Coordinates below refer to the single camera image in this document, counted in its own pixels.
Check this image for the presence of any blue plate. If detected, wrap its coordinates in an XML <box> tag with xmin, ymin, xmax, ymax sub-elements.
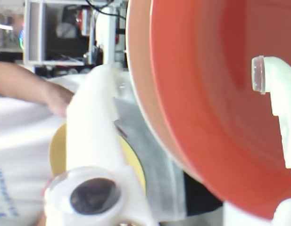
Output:
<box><xmin>112</xmin><ymin>96</ymin><xmax>186</xmax><ymax>223</ymax></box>

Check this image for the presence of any white vertical post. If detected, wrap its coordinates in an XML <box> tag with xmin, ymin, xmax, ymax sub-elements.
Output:
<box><xmin>95</xmin><ymin>6</ymin><xmax>116</xmax><ymax>68</ymax></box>

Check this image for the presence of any yellow plate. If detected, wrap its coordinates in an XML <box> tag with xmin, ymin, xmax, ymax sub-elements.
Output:
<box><xmin>48</xmin><ymin>122</ymin><xmax>147</xmax><ymax>196</ymax></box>

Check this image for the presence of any person's left hand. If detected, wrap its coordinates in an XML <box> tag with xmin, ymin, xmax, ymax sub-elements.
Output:
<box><xmin>45</xmin><ymin>87</ymin><xmax>75</xmax><ymax>118</ymax></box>

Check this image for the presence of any white T-shirt torso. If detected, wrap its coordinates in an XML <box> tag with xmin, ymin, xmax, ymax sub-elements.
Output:
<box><xmin>0</xmin><ymin>70</ymin><xmax>89</xmax><ymax>226</ymax></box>

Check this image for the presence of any orange plate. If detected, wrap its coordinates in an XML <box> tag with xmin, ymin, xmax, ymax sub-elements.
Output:
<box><xmin>125</xmin><ymin>0</ymin><xmax>291</xmax><ymax>221</ymax></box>

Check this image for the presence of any white shelf cabinet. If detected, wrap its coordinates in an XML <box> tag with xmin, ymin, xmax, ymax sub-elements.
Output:
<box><xmin>24</xmin><ymin>0</ymin><xmax>94</xmax><ymax>66</ymax></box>

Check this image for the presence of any person's left forearm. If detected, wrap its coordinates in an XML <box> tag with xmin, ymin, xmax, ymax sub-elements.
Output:
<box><xmin>0</xmin><ymin>61</ymin><xmax>51</xmax><ymax>106</ymax></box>

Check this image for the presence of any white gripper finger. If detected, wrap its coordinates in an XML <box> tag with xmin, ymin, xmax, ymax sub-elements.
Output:
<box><xmin>43</xmin><ymin>64</ymin><xmax>158</xmax><ymax>226</ymax></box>
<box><xmin>251</xmin><ymin>55</ymin><xmax>291</xmax><ymax>170</ymax></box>

